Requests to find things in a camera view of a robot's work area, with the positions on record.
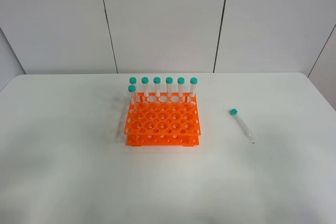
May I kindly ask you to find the row tube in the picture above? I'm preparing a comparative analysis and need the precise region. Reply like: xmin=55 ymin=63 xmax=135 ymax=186
xmin=129 ymin=77 xmax=137 ymax=94
xmin=190 ymin=77 xmax=197 ymax=97
xmin=177 ymin=77 xmax=185 ymax=98
xmin=165 ymin=77 xmax=173 ymax=97
xmin=153 ymin=77 xmax=161 ymax=98
xmin=141 ymin=77 xmax=149 ymax=97

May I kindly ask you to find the front left capped test tube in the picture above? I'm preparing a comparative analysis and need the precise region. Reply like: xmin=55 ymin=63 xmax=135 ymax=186
xmin=128 ymin=84 xmax=138 ymax=110

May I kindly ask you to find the orange test tube rack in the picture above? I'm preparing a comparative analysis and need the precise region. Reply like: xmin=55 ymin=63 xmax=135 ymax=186
xmin=124 ymin=92 xmax=201 ymax=147

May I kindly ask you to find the green capped test tube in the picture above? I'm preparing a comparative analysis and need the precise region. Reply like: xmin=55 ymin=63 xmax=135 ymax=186
xmin=229 ymin=108 xmax=255 ymax=143

